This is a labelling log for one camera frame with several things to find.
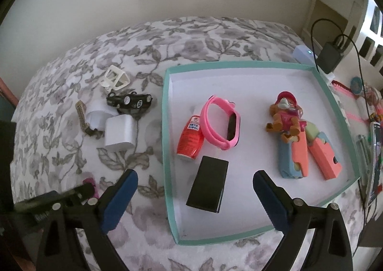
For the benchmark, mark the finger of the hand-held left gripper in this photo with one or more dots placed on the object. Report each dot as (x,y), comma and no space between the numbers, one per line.
(59,197)

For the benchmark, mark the pink smartwatch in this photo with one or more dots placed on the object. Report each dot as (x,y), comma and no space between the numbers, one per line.
(232,127)

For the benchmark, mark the white device with blue light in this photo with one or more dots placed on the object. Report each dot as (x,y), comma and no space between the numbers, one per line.
(302,54)

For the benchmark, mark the round teal badge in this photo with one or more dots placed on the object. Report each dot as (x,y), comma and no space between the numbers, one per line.
(356,84)

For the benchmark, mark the orange puppy toy figure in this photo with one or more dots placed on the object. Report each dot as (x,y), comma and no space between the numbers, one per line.
(284,118)

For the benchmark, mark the white round plug adapter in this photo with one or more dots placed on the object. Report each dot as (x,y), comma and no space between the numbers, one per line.
(98,112)

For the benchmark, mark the patterned gold black lighter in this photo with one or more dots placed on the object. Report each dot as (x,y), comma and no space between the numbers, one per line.
(81,115)

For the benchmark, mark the large pastel folding toy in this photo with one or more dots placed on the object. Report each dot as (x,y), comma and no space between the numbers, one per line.
(326,157)

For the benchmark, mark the white power strip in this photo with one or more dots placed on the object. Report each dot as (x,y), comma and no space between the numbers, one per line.
(329,79)

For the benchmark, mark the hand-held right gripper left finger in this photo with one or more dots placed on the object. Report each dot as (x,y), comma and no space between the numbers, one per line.
(119,199)

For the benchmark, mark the small red bottle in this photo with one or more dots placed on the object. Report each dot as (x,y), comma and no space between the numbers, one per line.
(190,142)

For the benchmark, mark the black toy car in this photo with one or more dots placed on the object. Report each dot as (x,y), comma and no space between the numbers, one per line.
(128,100)

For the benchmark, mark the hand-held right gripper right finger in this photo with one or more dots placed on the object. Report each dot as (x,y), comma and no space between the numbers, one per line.
(272,199)

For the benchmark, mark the smartphone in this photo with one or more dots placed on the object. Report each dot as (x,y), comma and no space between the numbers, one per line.
(375,169)

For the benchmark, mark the brown wooden frame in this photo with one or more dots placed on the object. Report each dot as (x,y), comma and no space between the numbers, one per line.
(7,91)

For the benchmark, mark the black rectangular box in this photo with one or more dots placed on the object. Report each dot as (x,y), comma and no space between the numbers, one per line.
(208,184)

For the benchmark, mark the teal cardboard box tray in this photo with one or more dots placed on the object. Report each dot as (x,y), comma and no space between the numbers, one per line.
(254,145)

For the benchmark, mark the white square charger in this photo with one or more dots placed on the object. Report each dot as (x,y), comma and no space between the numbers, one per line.
(119,131)

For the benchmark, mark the small pastel folding toy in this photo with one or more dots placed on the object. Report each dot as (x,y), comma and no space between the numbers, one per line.
(287,163)

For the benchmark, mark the white hair claw clip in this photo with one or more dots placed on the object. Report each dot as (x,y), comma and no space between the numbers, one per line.
(108,80)

